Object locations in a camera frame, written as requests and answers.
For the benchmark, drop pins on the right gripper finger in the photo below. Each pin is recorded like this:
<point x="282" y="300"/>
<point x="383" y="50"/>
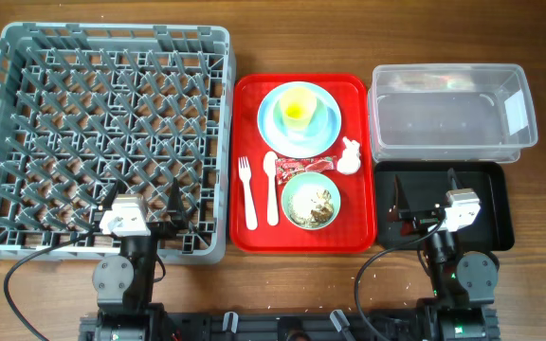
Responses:
<point x="453" y="180"/>
<point x="400" y="200"/>

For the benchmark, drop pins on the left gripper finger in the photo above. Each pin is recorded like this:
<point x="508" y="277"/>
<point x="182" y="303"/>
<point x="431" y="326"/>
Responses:
<point x="175" y="207"/>
<point x="118" y="188"/>

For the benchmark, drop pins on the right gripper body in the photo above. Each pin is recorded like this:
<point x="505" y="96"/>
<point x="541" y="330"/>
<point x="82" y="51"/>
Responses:
<point x="425" y="218"/>

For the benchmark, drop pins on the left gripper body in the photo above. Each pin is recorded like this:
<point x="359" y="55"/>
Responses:
<point x="162" y="228"/>

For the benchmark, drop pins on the white napkin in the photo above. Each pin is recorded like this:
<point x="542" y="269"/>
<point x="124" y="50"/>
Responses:
<point x="349" y="162"/>

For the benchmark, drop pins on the white plastic fork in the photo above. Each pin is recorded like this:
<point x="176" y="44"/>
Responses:
<point x="245" y="177"/>

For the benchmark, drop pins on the green bowl with food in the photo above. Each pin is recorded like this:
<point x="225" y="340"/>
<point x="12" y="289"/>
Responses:
<point x="310" y="201"/>

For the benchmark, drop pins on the red snack wrapper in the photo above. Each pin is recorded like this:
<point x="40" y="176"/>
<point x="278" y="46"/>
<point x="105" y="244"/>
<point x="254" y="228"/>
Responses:
<point x="287" y="168"/>

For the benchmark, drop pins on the light blue plate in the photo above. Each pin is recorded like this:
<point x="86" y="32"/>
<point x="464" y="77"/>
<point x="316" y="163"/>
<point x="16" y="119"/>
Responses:
<point x="298" y="148"/>

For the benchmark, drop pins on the yellow plastic cup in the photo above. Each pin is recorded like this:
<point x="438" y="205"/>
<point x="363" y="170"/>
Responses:
<point x="298" y="105"/>

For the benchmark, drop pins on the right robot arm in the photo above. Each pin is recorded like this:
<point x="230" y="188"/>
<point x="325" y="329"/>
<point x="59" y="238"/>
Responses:
<point x="463" y="283"/>

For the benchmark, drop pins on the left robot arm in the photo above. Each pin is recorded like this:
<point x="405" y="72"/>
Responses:
<point x="124" y="282"/>

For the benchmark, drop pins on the grey dishwasher rack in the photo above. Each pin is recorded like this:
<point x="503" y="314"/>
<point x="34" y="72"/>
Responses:
<point x="86" y="106"/>

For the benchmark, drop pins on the black plastic tray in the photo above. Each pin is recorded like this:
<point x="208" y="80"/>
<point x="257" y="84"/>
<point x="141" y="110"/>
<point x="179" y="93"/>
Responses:
<point x="426" y="183"/>

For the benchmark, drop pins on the clear plastic bin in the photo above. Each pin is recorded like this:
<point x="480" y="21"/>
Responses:
<point x="451" y="111"/>

